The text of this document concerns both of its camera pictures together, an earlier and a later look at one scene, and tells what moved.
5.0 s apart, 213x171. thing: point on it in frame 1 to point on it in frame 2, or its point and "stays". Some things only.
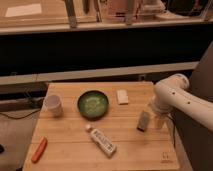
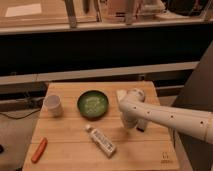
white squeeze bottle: x=104 y=144 stays
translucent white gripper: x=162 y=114 to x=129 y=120
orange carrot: x=40 y=150 stays
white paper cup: x=54 y=105 stays
